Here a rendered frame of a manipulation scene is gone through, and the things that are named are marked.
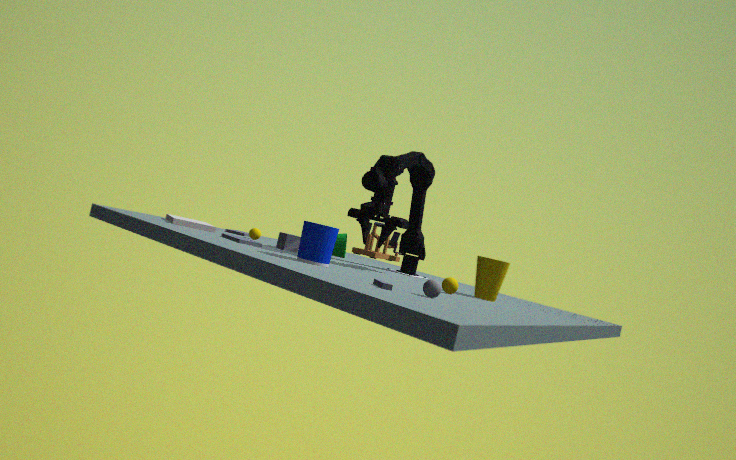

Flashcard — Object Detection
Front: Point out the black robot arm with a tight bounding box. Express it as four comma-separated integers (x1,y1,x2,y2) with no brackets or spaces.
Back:
360,151,435,276

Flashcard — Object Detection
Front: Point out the blue mug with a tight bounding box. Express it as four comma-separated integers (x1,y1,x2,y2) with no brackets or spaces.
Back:
297,221,339,267

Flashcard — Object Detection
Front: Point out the grey ball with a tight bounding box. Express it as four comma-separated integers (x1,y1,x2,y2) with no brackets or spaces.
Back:
423,279,441,298

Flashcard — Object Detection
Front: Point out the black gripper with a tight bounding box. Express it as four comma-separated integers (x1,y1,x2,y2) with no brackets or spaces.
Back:
347,194,409,248

